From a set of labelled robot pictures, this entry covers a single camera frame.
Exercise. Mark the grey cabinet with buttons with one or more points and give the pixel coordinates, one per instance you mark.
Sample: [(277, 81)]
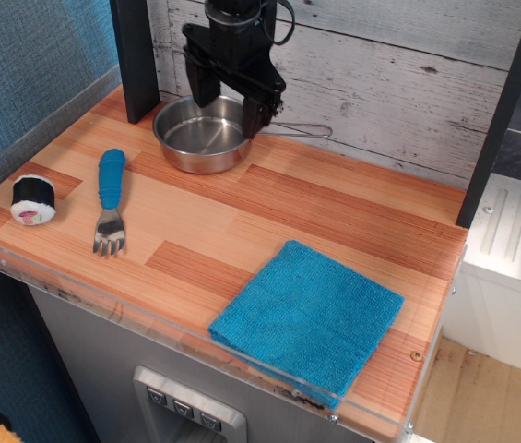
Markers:
[(101, 358)]

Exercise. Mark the stainless steel pot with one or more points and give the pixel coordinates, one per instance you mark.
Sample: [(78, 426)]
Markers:
[(206, 140)]

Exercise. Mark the clear acrylic table edge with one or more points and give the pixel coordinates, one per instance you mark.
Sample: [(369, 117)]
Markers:
[(174, 412)]

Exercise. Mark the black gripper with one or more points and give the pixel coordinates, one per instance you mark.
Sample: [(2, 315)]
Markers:
[(238, 56)]

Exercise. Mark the white ridged side unit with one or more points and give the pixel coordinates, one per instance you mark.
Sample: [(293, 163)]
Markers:
[(483, 312)]

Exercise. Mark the plush sushi roll toy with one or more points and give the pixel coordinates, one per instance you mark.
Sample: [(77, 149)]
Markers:
[(33, 200)]

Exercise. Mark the dark right vertical post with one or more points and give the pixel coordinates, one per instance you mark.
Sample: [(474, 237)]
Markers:
[(501, 118)]

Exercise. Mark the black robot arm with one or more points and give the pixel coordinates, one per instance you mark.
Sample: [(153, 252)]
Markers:
[(236, 13)]

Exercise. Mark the blue handled metal fork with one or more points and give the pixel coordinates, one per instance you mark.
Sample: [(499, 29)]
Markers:
[(109, 237)]

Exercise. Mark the dark left vertical post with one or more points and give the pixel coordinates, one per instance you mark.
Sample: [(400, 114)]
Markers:
[(136, 57)]

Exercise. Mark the blue folded cloth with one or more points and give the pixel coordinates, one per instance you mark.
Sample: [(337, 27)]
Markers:
[(308, 320)]

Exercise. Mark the dark vertical post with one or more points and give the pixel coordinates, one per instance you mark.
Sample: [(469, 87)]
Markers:
[(136, 57), (501, 118)]

